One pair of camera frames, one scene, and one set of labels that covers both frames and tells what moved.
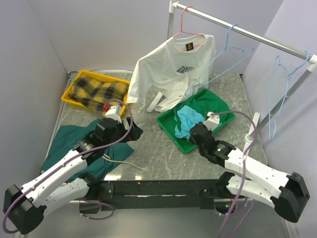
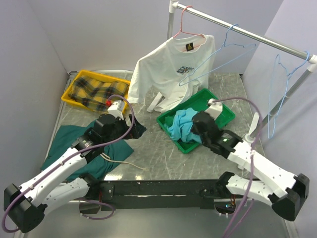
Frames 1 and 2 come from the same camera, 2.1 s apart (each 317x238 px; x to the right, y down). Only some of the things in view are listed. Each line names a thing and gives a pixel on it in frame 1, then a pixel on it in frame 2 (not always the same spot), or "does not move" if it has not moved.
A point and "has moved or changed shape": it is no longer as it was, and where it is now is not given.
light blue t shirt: [188, 118] has moved or changed shape
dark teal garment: [67, 136] does not move
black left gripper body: [120, 132] does not move
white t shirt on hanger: [180, 67] does not move
